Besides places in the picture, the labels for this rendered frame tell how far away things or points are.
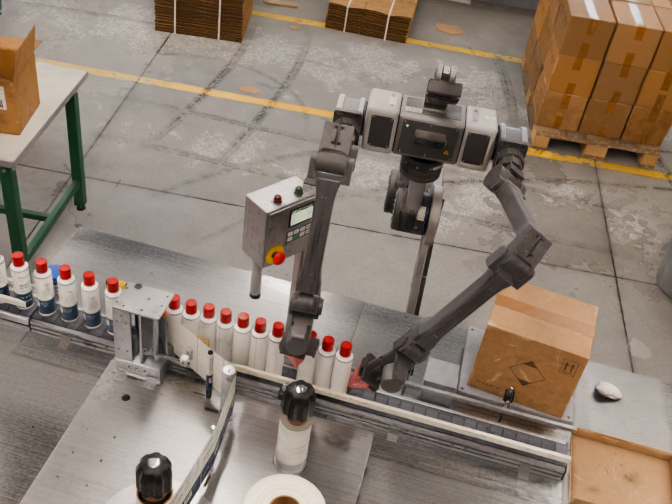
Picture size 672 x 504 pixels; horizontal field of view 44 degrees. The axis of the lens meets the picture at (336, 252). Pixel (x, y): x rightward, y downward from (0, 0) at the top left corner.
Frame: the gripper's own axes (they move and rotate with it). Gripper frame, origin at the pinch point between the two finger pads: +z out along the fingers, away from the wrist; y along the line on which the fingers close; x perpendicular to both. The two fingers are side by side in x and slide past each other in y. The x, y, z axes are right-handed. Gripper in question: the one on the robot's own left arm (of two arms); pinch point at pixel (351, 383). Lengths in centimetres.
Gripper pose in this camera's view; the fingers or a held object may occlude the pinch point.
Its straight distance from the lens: 245.8
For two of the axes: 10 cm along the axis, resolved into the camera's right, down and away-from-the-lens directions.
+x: 6.8, 6.7, 2.9
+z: -6.9, 4.7, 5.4
